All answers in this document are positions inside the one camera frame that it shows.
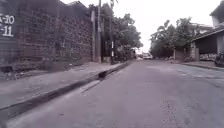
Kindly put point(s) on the grey asphalt road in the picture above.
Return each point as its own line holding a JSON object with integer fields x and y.
{"x": 143, "y": 96}

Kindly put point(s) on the group of trees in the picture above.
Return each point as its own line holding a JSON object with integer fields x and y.
{"x": 126, "y": 33}
{"x": 170, "y": 36}

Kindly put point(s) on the building with roof overhang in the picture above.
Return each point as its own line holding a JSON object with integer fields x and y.
{"x": 210, "y": 43}

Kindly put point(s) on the dark concrete kerb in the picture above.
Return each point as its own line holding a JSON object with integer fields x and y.
{"x": 50, "y": 95}

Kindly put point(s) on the grey block wall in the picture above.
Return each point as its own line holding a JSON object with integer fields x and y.
{"x": 50, "y": 33}

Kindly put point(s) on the grey concrete pavement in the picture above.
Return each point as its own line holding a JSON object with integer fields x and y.
{"x": 40, "y": 83}

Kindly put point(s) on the vehicle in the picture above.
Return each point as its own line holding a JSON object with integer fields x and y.
{"x": 147, "y": 56}

